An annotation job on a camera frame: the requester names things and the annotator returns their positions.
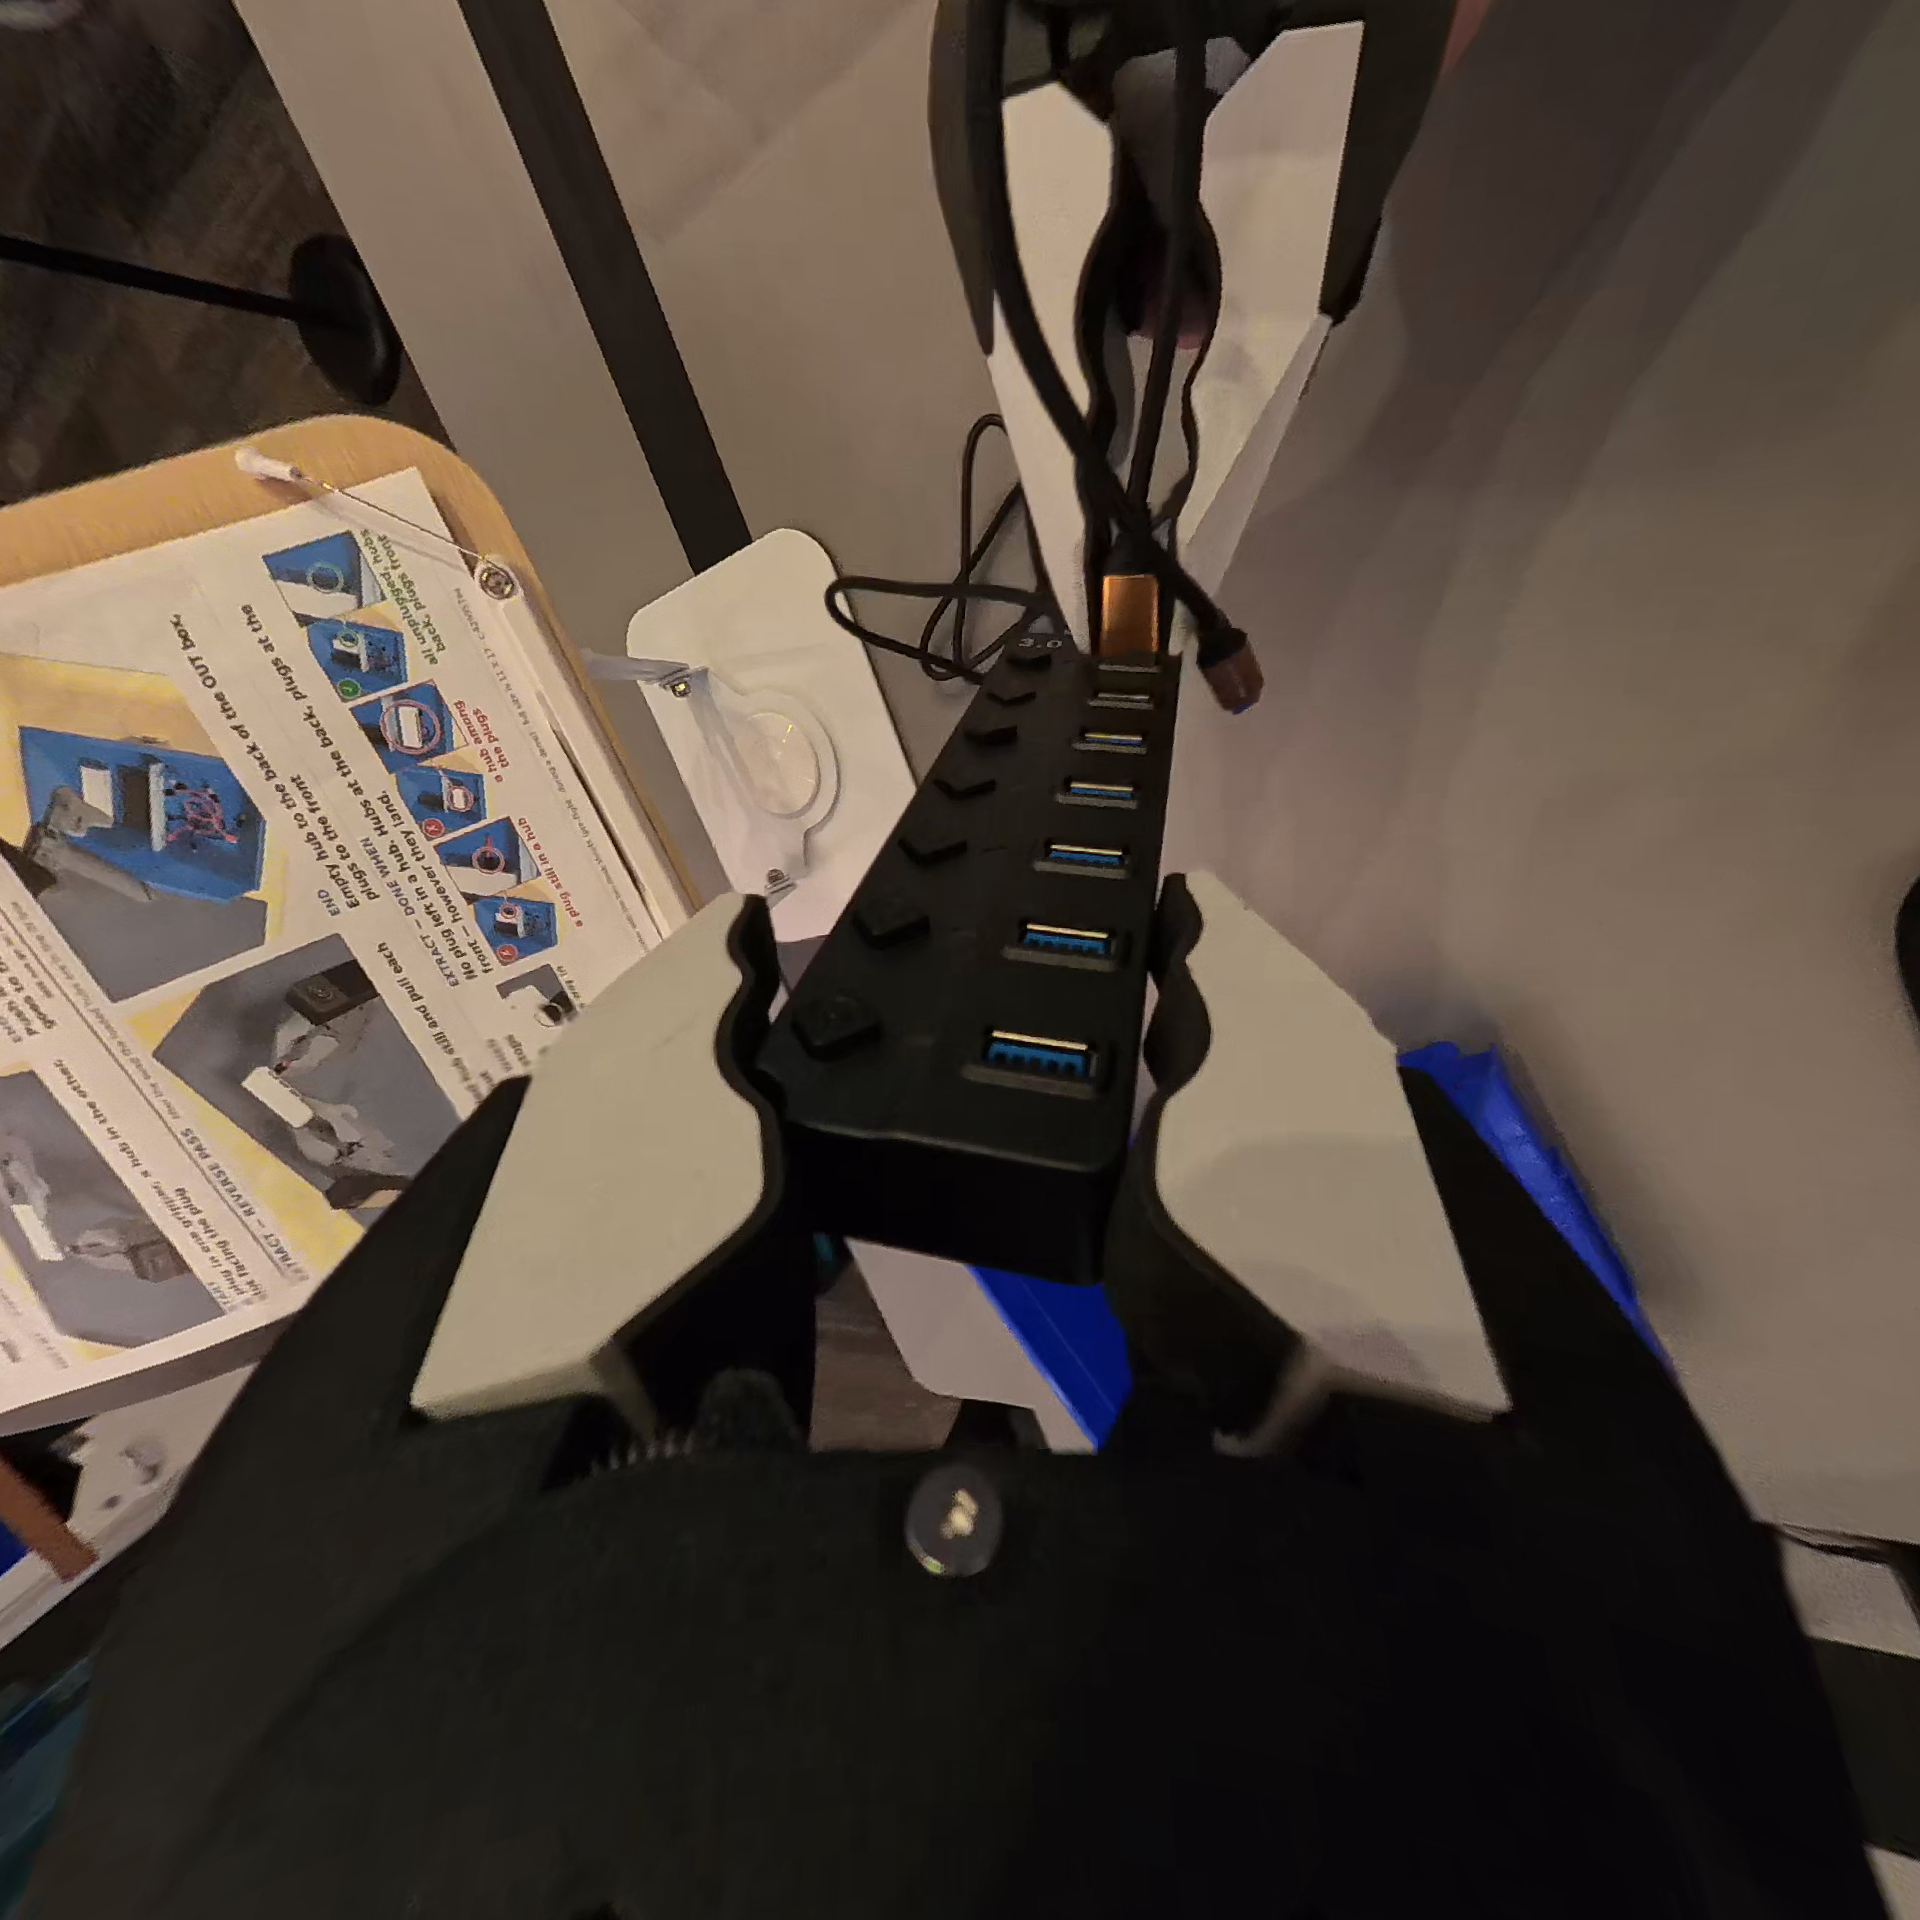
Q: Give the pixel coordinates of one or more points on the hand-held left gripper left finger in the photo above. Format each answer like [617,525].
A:
[599,1171]

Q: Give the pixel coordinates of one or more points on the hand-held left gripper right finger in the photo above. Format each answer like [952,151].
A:
[1320,1185]

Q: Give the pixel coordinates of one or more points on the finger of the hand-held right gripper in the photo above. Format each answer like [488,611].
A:
[1290,225]
[1042,300]

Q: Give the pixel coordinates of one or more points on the black usb hub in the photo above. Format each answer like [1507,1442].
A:
[960,960]

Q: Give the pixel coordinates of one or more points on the person's right hand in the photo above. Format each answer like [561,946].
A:
[1184,306]

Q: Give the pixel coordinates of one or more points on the blue plastic bin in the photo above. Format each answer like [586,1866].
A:
[1049,1349]

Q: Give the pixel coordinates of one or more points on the printed instruction sheet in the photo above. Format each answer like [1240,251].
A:
[224,973]

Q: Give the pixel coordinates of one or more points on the black textured armrest pad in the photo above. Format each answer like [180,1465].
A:
[1908,960]

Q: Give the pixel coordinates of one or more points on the black round stand base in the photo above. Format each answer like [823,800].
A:
[345,316]

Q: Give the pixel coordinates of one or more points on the wooden instruction board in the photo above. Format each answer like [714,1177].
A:
[148,509]

